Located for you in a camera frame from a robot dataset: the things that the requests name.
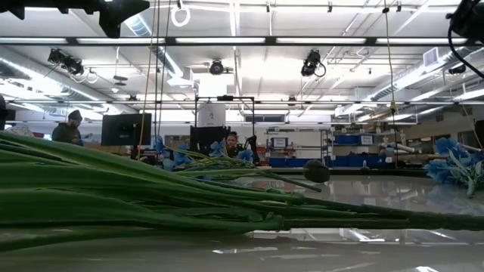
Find white sign board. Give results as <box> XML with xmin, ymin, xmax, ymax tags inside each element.
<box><xmin>270</xmin><ymin>136</ymin><xmax>289</xmax><ymax>150</ymax></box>

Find yellow hanging cable with plug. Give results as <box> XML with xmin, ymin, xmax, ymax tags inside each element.
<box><xmin>382</xmin><ymin>0</ymin><xmax>399</xmax><ymax>169</ymax></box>

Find black twin-lens rig camera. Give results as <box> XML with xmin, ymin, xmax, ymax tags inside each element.
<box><xmin>47</xmin><ymin>48</ymin><xmax>85</xmax><ymax>76</ymax></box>

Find metal shelf rack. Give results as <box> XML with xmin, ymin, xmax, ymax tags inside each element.
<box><xmin>320</xmin><ymin>126</ymin><xmax>402</xmax><ymax>169</ymax></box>

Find white rolled tubes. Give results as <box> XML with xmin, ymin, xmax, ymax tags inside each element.
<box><xmin>379</xmin><ymin>141</ymin><xmax>417</xmax><ymax>156</ymax></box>

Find veined blue flower bunch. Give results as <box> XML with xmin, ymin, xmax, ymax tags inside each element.
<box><xmin>150</xmin><ymin>134</ymin><xmax>323</xmax><ymax>193</ymax></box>

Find black camera with cable loop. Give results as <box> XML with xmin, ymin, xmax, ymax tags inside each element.
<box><xmin>300</xmin><ymin>48</ymin><xmax>327</xmax><ymax>79</ymax></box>

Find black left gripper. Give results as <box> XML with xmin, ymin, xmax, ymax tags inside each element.
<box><xmin>0</xmin><ymin>0</ymin><xmax>150</xmax><ymax>39</ymax></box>

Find black rectangular station frame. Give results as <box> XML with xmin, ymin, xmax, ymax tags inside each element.
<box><xmin>194</xmin><ymin>95</ymin><xmax>256</xmax><ymax>167</ymax></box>

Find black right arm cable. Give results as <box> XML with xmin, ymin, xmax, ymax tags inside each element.
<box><xmin>447</xmin><ymin>14</ymin><xmax>484</xmax><ymax>79</ymax></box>

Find thin yellow hanging cable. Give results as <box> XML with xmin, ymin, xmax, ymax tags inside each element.
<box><xmin>138</xmin><ymin>0</ymin><xmax>158</xmax><ymax>159</ymax></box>

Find black hanging cable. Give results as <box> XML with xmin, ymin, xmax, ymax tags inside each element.
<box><xmin>154</xmin><ymin>0</ymin><xmax>161</xmax><ymax>137</ymax></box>
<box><xmin>157</xmin><ymin>0</ymin><xmax>172</xmax><ymax>137</ymax></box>

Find white cable ring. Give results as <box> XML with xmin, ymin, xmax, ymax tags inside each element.
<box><xmin>170</xmin><ymin>1</ymin><xmax>192</xmax><ymax>28</ymax></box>

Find large black monitor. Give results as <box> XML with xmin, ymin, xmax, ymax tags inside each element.
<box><xmin>101</xmin><ymin>113</ymin><xmax>152</xmax><ymax>159</ymax></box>

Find black far ceiling rail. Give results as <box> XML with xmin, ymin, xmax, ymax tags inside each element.
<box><xmin>0</xmin><ymin>100</ymin><xmax>484</xmax><ymax>106</ymax></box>

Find bright blue flower bunch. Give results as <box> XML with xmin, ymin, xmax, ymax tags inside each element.
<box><xmin>423</xmin><ymin>136</ymin><xmax>484</xmax><ymax>198</ymax></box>

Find person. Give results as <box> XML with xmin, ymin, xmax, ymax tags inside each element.
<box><xmin>51</xmin><ymin>110</ymin><xmax>85</xmax><ymax>147</ymax></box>
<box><xmin>225</xmin><ymin>131</ymin><xmax>244</xmax><ymax>159</ymax></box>

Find blue storage bin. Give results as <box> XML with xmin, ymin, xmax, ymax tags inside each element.
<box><xmin>268</xmin><ymin>156</ymin><xmax>324</xmax><ymax>168</ymax></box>
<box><xmin>324</xmin><ymin>154</ymin><xmax>386</xmax><ymax>168</ymax></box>
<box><xmin>334</xmin><ymin>134</ymin><xmax>375</xmax><ymax>146</ymax></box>

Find black bud flower green stem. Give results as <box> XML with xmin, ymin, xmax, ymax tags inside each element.
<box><xmin>175</xmin><ymin>159</ymin><xmax>331</xmax><ymax>184</ymax></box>

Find black round dome camera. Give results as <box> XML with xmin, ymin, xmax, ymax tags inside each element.
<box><xmin>209</xmin><ymin>59</ymin><xmax>225</xmax><ymax>76</ymax></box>

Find small black monitor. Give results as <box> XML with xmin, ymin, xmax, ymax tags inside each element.
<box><xmin>190</xmin><ymin>125</ymin><xmax>231</xmax><ymax>154</ymax></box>

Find black crossbar with light strips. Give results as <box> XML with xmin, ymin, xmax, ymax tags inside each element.
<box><xmin>0</xmin><ymin>36</ymin><xmax>484</xmax><ymax>47</ymax></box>

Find white vent grille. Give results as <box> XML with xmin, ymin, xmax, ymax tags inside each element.
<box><xmin>422</xmin><ymin>47</ymin><xmax>439</xmax><ymax>68</ymax></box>

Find cardboard box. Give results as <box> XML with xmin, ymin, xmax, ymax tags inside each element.
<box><xmin>83</xmin><ymin>141</ymin><xmax>132</xmax><ymax>155</ymax></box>

